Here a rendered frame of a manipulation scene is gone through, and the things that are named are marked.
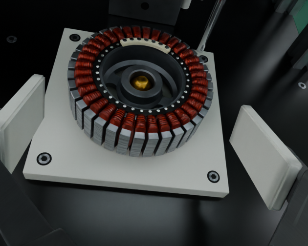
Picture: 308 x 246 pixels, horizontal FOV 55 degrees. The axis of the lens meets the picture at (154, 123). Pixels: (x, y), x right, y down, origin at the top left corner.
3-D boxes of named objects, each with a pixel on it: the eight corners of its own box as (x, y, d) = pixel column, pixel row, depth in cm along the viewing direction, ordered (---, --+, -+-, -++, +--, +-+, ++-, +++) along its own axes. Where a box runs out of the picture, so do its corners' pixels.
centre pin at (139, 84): (147, 111, 25) (154, 91, 23) (124, 108, 25) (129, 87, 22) (148, 92, 26) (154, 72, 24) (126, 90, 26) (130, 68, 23)
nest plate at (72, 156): (223, 198, 23) (230, 193, 22) (24, 179, 21) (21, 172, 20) (209, 60, 31) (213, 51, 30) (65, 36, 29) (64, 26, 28)
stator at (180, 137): (204, 167, 23) (222, 145, 20) (55, 151, 21) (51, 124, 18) (196, 62, 29) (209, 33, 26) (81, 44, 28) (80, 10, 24)
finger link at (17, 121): (5, 186, 13) (-13, 185, 13) (44, 117, 20) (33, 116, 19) (2, 129, 12) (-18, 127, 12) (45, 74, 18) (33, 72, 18)
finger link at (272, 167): (290, 163, 14) (304, 165, 14) (241, 103, 20) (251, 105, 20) (268, 211, 15) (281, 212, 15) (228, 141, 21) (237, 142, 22)
